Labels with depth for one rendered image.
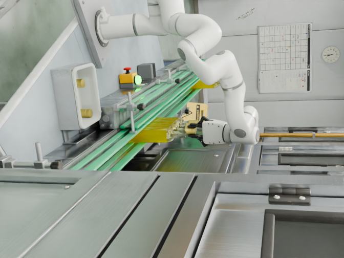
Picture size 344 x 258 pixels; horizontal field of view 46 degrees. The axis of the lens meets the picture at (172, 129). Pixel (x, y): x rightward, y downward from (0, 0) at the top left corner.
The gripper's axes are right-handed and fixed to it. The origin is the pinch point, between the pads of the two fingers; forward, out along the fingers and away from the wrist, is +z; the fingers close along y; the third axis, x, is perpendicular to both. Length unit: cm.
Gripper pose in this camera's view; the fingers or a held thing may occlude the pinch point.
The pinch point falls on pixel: (193, 130)
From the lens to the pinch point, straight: 175.4
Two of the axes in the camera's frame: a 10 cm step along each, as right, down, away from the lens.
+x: -4.9, 2.7, -8.3
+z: -8.7, -0.7, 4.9
